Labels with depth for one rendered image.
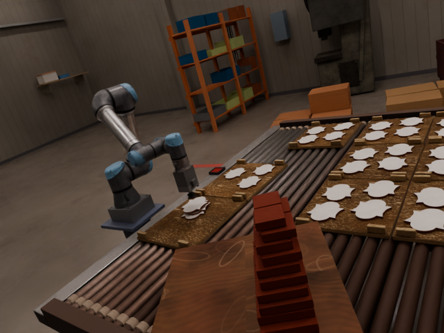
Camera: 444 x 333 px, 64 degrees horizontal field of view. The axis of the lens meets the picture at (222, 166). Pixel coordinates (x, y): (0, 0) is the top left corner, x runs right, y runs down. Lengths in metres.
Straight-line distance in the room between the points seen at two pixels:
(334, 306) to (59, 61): 12.17
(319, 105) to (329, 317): 4.23
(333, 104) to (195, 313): 4.21
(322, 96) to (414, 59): 3.45
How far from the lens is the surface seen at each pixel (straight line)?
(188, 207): 1.72
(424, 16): 7.97
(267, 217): 0.80
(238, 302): 0.99
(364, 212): 1.44
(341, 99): 4.92
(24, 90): 11.90
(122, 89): 1.90
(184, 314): 1.02
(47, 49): 12.58
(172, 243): 1.55
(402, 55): 8.08
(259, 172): 1.96
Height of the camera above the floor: 1.68
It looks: 20 degrees down
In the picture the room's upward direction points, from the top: 16 degrees counter-clockwise
